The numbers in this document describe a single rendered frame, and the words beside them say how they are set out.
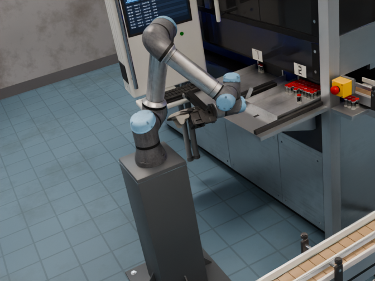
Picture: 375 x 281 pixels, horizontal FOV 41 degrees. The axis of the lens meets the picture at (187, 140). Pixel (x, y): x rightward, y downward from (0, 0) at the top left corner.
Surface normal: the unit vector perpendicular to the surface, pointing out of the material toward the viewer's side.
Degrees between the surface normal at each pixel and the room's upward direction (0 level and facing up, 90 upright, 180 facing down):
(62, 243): 0
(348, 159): 90
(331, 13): 90
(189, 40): 90
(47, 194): 0
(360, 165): 90
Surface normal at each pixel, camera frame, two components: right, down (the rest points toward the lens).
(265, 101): -0.15, -0.86
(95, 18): 0.45, 0.37
